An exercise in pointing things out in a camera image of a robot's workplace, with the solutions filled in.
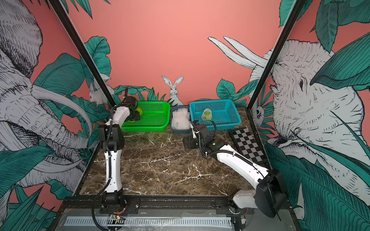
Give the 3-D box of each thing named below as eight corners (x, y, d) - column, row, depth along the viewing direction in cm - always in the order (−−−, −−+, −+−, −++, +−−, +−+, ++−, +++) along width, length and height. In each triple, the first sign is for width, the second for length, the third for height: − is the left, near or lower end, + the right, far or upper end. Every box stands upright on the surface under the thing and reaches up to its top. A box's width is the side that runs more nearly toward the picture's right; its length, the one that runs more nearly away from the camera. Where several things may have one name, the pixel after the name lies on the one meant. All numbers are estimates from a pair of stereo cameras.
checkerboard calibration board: (249, 168, 91) (252, 165, 88) (228, 133, 107) (229, 130, 104) (267, 161, 94) (270, 159, 91) (244, 129, 110) (245, 126, 107)
